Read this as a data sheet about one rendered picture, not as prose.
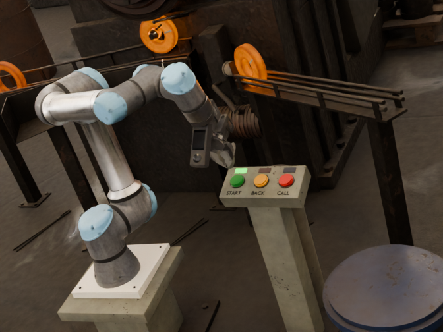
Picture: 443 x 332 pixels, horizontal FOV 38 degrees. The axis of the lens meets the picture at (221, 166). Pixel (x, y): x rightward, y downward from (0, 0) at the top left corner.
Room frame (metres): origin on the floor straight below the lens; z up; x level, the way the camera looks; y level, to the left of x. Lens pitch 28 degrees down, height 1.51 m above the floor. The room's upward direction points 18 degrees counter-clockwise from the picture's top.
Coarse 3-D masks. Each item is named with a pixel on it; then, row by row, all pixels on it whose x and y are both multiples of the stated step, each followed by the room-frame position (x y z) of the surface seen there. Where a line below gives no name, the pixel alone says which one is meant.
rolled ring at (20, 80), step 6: (0, 66) 3.01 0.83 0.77; (6, 66) 2.99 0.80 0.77; (12, 66) 3.00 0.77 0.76; (12, 72) 2.98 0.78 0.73; (18, 72) 2.98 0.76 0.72; (0, 78) 3.08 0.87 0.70; (18, 78) 2.97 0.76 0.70; (24, 78) 2.99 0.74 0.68; (0, 84) 3.06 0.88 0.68; (18, 84) 2.98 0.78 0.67; (24, 84) 2.98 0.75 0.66; (0, 90) 3.05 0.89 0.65; (6, 90) 3.05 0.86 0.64
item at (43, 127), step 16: (16, 96) 2.68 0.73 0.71; (32, 96) 2.68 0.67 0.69; (16, 112) 2.68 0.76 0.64; (32, 112) 2.68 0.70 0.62; (16, 128) 2.60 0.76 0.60; (32, 128) 2.56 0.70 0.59; (48, 128) 2.49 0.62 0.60; (64, 128) 2.61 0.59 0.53; (64, 144) 2.55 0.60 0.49; (64, 160) 2.55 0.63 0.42; (80, 176) 2.55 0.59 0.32; (80, 192) 2.55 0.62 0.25
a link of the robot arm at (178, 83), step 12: (168, 72) 1.50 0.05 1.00; (180, 72) 1.47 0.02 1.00; (192, 72) 1.51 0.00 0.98; (168, 84) 1.47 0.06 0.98; (180, 84) 1.46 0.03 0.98; (192, 84) 1.48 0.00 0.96; (168, 96) 1.50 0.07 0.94; (180, 96) 1.47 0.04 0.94; (192, 96) 1.48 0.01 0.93; (204, 96) 1.51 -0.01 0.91; (180, 108) 1.50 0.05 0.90; (192, 108) 1.48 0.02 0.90
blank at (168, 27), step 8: (144, 24) 2.55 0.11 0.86; (152, 24) 2.53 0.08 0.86; (168, 24) 2.50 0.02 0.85; (144, 32) 2.56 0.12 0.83; (168, 32) 2.50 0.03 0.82; (176, 32) 2.51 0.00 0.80; (144, 40) 2.57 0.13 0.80; (152, 40) 2.55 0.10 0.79; (160, 40) 2.56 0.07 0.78; (168, 40) 2.51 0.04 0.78; (176, 40) 2.51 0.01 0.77; (152, 48) 2.55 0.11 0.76; (160, 48) 2.53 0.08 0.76; (168, 48) 2.51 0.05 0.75
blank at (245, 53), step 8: (240, 48) 2.16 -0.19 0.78; (248, 48) 2.13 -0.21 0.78; (240, 56) 2.17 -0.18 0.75; (248, 56) 2.12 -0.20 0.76; (256, 56) 2.10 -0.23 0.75; (240, 64) 2.19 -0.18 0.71; (248, 64) 2.19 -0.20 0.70; (256, 64) 2.09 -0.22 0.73; (264, 64) 2.10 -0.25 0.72; (240, 72) 2.21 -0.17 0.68; (248, 72) 2.17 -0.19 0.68; (256, 72) 2.10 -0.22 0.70; (264, 72) 2.09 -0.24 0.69; (248, 80) 2.17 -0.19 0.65
